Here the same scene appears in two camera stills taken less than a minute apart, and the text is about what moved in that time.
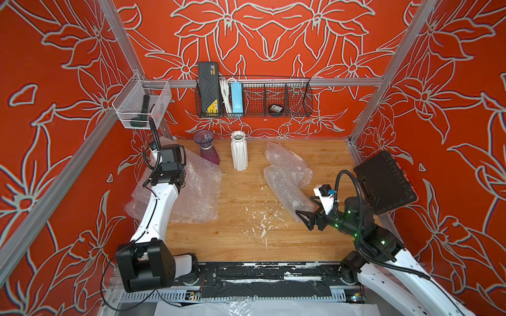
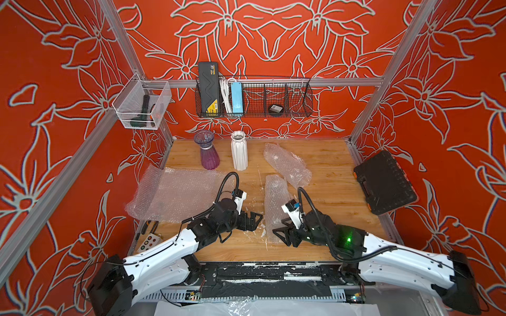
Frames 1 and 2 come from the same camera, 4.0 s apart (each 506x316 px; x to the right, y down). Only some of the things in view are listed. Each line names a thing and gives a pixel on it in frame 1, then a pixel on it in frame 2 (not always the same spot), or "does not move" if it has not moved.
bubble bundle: x=278 y=155 does not move
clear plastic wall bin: x=141 y=99 does not move
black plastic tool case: x=384 y=184 does not move
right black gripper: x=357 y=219 → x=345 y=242
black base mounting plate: x=268 y=280 does not move
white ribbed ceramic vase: x=240 y=150 does not move
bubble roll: x=290 y=194 → x=277 y=194
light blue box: x=236 y=95 does not move
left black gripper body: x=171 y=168 → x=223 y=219
